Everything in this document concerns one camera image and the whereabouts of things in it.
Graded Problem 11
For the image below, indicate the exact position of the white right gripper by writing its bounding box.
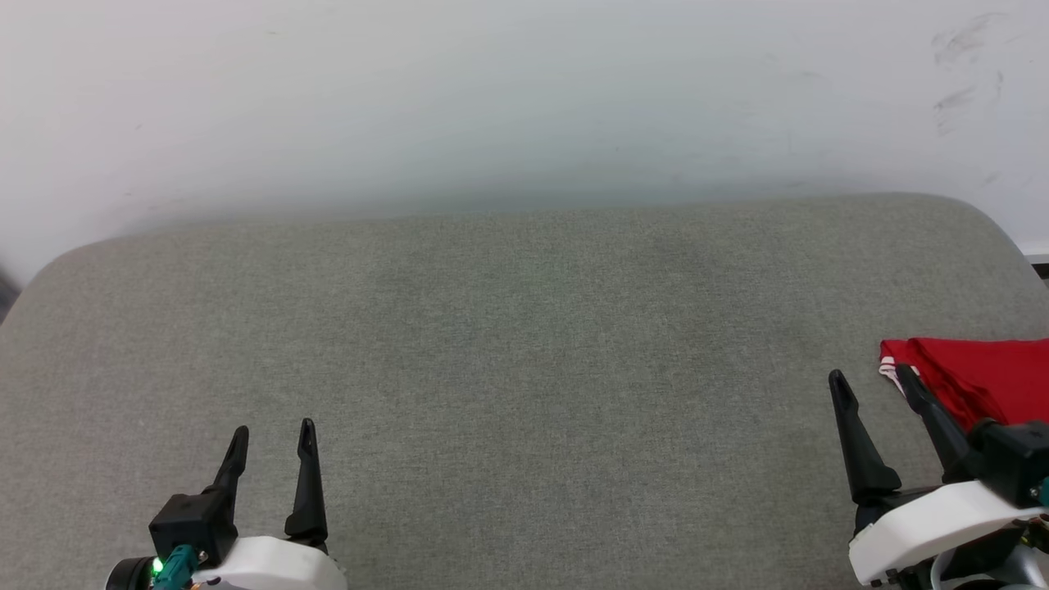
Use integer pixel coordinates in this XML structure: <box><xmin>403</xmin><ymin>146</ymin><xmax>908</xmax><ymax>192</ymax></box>
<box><xmin>827</xmin><ymin>364</ymin><xmax>1049</xmax><ymax>588</ymax></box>

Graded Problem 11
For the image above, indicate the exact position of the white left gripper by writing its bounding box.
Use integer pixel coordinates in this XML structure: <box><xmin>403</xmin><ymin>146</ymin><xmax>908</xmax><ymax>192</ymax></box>
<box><xmin>191</xmin><ymin>418</ymin><xmax>350</xmax><ymax>590</ymax></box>

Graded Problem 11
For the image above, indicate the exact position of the red garment with white trim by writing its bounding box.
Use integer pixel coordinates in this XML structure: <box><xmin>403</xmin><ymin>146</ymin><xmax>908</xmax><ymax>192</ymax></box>
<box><xmin>879</xmin><ymin>337</ymin><xmax>1049</xmax><ymax>433</ymax></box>

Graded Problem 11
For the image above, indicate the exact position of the black cylindrical left motor housing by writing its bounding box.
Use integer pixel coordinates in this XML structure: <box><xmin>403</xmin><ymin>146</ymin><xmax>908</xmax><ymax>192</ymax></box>
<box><xmin>103</xmin><ymin>556</ymin><xmax>158</xmax><ymax>590</ymax></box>

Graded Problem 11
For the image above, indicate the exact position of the grey fabric sofa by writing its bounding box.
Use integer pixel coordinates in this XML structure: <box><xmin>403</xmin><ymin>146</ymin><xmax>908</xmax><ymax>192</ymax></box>
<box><xmin>0</xmin><ymin>193</ymin><xmax>1049</xmax><ymax>590</ymax></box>

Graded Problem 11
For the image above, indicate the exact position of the teal left camera connector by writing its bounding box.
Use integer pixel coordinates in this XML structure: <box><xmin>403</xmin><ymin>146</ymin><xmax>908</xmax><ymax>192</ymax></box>
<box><xmin>150</xmin><ymin>544</ymin><xmax>203</xmax><ymax>590</ymax></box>

